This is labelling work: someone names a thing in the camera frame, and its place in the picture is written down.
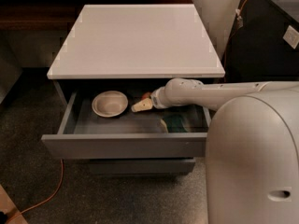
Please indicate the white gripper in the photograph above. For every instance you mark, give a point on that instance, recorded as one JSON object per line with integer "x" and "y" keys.
{"x": 156, "y": 100}

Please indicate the grey top drawer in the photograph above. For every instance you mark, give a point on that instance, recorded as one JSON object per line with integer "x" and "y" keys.
{"x": 85, "y": 136}

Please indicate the red apple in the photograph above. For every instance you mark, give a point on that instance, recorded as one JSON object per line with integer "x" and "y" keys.
{"x": 146, "y": 95}

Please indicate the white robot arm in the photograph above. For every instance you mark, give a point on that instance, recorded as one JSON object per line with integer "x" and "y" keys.
{"x": 252, "y": 147}

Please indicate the grey drawer cabinet white top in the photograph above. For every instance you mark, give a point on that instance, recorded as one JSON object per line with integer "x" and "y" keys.
{"x": 133, "y": 49}

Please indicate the green yellow sponge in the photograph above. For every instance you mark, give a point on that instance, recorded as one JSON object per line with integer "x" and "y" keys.
{"x": 174, "y": 124}

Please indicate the beige ceramic bowl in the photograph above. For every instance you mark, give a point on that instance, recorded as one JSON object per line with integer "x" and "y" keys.
{"x": 109, "y": 104}

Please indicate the dark wooden shelf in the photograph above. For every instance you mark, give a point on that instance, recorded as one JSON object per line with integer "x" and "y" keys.
{"x": 58, "y": 15}

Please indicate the wooden board corner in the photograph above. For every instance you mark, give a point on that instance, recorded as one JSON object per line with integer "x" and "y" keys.
{"x": 8, "y": 207}

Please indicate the white wall outlet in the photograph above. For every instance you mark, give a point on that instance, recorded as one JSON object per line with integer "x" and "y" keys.
{"x": 291, "y": 36}

